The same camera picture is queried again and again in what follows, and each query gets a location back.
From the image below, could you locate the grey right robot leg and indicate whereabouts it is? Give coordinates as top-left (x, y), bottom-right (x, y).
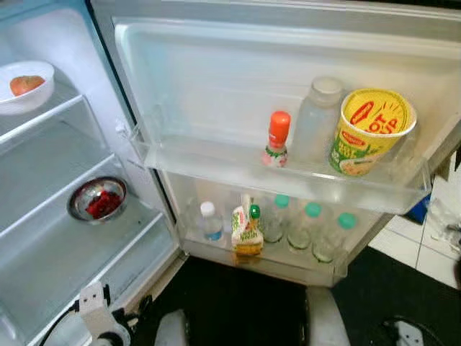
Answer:
top-left (306, 286), bottom-right (352, 346)

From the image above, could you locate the glass fridge shelf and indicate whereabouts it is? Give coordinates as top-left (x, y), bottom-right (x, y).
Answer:
top-left (0, 148), bottom-right (141, 242)
top-left (0, 90), bottom-right (81, 145)
top-left (14, 209), bottom-right (177, 343)

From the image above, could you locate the small bottle with orange cap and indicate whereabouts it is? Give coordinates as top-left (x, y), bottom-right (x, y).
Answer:
top-left (263, 110), bottom-right (292, 168)

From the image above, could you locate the clear bottle with green cap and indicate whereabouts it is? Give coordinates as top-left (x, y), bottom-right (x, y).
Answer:
top-left (261, 193), bottom-right (291, 244)
top-left (312, 212), bottom-right (358, 265)
top-left (288, 202), bottom-right (323, 252)

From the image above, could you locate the silver fridge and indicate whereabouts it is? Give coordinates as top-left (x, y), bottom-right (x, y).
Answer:
top-left (0, 0), bottom-right (461, 346)

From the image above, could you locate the grey left robot leg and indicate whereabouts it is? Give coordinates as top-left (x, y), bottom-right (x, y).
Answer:
top-left (155, 310), bottom-right (192, 346)

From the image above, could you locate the clear bottle with blue label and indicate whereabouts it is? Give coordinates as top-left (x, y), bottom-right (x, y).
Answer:
top-left (199, 201), bottom-right (225, 243)

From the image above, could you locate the dark floor carpet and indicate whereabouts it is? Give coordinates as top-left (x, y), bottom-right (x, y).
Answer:
top-left (133, 245), bottom-right (461, 346)

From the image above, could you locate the yellow spout pouch green cap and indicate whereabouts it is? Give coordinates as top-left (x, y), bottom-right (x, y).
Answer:
top-left (230, 193), bottom-right (265, 257)

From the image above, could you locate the blue storage box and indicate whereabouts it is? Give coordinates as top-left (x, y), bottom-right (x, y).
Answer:
top-left (403, 193), bottom-right (434, 226)

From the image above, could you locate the yellow noodle cup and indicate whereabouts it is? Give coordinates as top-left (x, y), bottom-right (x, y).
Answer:
top-left (329, 88), bottom-right (418, 177)

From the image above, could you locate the steel bowl with red food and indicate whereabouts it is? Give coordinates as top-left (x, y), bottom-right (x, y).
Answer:
top-left (68, 176), bottom-right (129, 223)

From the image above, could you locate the silver fridge door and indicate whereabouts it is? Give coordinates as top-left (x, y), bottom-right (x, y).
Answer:
top-left (90, 0), bottom-right (461, 289)

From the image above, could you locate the white bowl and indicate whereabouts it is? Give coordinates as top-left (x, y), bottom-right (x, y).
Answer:
top-left (0, 61), bottom-right (56, 116)

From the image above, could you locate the clear fridge door bin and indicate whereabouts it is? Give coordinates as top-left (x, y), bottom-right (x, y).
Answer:
top-left (173, 173), bottom-right (375, 288)
top-left (119, 108), bottom-right (434, 216)

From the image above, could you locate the grey robot leg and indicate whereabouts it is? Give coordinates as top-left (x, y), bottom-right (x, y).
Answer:
top-left (155, 310), bottom-right (192, 346)
top-left (306, 286), bottom-right (352, 346)

